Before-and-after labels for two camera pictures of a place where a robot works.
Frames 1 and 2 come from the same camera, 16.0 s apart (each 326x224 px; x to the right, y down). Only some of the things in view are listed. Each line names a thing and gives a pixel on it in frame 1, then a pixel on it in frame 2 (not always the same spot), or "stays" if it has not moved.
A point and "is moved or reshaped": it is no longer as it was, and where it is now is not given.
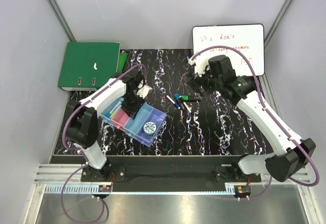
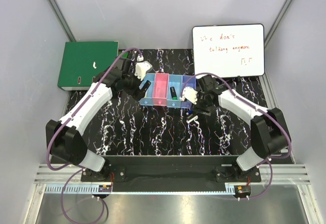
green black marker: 190,98 is moved or reshaped
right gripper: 196,81 → 197,108
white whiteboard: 249,37 stays
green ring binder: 85,65 stays
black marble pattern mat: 196,123 stays
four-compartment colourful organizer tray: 145,127 → 166,89
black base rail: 164,169 stays
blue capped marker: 177,97 → 192,119
